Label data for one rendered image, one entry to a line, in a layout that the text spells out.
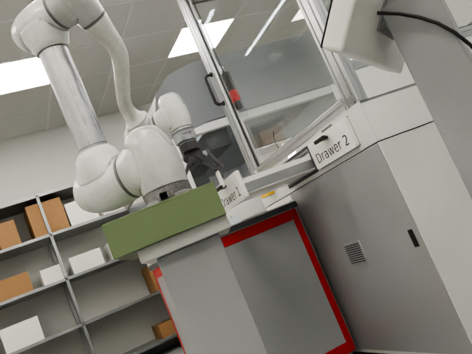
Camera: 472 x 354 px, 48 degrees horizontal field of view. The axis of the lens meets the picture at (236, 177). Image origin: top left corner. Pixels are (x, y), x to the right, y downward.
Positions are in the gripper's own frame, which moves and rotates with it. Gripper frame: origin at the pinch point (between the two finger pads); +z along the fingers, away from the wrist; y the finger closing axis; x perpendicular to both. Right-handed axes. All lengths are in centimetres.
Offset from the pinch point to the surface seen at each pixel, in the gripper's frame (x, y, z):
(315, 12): -51, 42, -37
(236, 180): -9.6, 8.9, 1.6
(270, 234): 14.2, 23.7, 24.6
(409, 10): -107, 22, -7
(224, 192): 6.9, 8.9, 2.2
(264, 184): -9.8, 18.8, 6.6
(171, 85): 83, 33, -76
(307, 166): -9.8, 39.3, 6.1
